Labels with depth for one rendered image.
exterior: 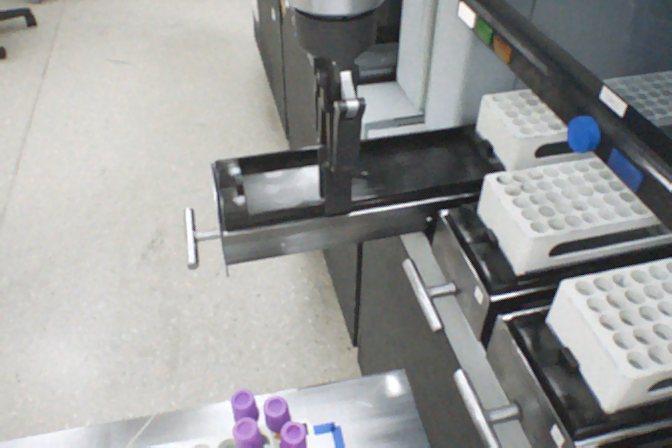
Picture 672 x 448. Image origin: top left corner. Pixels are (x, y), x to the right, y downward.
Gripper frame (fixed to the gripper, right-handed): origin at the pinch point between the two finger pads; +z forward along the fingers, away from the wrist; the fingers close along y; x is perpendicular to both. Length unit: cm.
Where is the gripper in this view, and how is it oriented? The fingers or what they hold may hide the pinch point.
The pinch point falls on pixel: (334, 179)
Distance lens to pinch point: 64.0
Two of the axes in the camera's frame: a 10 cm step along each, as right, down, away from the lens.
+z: 0.0, 7.6, 6.5
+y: -2.4, -6.3, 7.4
